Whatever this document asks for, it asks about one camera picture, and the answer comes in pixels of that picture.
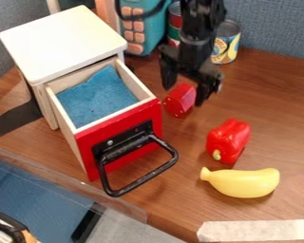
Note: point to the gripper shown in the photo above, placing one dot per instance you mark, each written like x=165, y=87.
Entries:
x=195, y=53

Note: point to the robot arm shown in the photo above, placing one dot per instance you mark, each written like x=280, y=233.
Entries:
x=199, y=15

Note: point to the red toy block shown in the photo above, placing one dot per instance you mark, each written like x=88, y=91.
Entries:
x=180, y=100

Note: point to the can with yellow blue label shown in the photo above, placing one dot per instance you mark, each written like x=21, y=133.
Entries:
x=226, y=44

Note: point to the can with red green label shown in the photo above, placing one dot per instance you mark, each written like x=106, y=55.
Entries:
x=174, y=25

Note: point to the teal toy with orange buttons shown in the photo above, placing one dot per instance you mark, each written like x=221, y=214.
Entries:
x=144, y=28

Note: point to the red toy pepper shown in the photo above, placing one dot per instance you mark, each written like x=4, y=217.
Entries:
x=228, y=140

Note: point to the blue cloth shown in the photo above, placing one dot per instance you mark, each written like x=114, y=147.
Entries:
x=95, y=96

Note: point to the yellow toy banana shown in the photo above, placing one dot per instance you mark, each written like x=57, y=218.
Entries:
x=243, y=183

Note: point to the white cabinet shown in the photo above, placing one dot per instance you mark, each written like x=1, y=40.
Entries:
x=59, y=41

